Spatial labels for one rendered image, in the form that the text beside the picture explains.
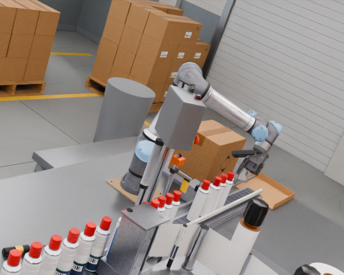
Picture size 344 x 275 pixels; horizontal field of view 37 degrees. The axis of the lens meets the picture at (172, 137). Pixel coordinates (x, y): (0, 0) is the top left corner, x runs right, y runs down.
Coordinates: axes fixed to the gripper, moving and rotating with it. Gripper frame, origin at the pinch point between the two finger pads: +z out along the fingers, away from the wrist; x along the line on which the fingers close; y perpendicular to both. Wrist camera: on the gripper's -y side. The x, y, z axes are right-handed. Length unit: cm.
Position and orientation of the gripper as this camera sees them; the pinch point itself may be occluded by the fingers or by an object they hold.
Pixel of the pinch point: (233, 181)
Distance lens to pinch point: 256.4
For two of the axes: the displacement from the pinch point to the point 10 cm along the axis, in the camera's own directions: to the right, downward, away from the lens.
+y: 7.6, 4.6, -4.5
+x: 3.2, 3.4, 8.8
